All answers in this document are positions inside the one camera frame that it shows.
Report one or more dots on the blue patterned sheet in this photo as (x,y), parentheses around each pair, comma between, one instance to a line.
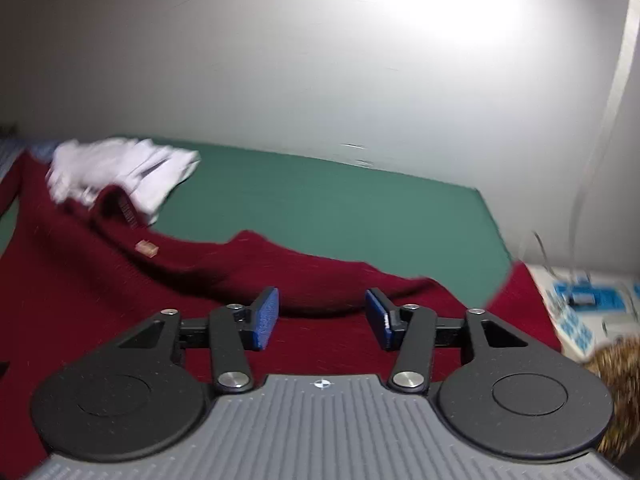
(15,152)
(590,305)

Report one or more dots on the green mat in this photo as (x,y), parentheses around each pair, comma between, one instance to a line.
(320,200)

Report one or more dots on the white crumpled cloth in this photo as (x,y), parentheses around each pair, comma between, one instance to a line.
(145,170)

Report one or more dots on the leopard print furry cloth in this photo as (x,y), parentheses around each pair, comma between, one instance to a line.
(617,375)

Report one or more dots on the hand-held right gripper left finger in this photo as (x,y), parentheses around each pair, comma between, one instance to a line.
(265,319)

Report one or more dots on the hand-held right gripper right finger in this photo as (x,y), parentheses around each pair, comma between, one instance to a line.
(377,324)

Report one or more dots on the dark red knit sweater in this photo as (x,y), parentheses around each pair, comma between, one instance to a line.
(100,280)

